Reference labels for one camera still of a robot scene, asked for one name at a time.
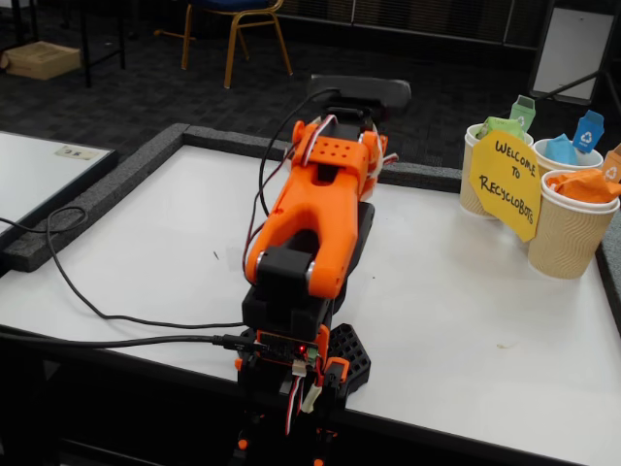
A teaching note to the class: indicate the small paper sticker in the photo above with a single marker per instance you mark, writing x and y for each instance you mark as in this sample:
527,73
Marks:
76,152

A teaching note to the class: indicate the blue paper bin label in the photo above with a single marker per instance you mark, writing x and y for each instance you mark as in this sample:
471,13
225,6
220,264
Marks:
588,133

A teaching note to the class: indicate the white board with black frame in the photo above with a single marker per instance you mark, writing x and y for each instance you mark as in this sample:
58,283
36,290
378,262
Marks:
34,175

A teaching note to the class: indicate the green paper-wrapped packet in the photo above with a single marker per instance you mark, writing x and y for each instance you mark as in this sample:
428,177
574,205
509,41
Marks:
500,128

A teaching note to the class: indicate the cardboard box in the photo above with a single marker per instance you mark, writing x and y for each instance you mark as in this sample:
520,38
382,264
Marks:
41,60

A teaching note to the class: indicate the orange bin label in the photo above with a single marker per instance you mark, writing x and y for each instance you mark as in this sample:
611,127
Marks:
612,165

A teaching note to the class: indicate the yellow handwritten welcome sign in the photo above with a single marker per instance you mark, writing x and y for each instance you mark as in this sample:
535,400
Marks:
504,194

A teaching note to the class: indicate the orange paper-wrapped packet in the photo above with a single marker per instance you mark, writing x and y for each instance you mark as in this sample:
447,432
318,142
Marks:
582,187

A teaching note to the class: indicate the paper cup with green label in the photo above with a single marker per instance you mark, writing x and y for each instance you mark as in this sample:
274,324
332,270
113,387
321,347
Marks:
468,175

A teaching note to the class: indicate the black orange table clamp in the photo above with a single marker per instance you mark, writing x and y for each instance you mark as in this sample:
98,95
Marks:
250,388
335,374

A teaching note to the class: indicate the blue paper-wrapped packet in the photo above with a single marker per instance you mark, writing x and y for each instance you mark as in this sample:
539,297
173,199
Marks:
563,150

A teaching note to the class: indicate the black table leg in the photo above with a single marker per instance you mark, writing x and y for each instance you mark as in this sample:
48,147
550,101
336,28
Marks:
86,48

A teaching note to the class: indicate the paper cup with orange label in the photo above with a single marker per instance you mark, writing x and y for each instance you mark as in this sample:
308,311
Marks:
567,238

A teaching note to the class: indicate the black and orange robot arm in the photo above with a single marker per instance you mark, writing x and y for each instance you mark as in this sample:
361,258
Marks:
310,223

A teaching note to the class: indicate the tape-wrapped wrist camera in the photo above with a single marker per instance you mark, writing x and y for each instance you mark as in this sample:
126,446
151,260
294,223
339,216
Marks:
364,89

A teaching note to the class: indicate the orange-cased controller board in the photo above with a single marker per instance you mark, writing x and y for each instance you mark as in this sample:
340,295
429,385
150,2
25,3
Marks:
286,347

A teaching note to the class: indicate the paper cup with blue label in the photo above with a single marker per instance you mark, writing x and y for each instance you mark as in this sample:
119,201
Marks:
589,157

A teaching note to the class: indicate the green glass bin label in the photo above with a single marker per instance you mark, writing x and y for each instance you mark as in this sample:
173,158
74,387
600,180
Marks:
523,114

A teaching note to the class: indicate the gold frame blue seat chair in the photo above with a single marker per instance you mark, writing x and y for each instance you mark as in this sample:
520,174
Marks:
242,19

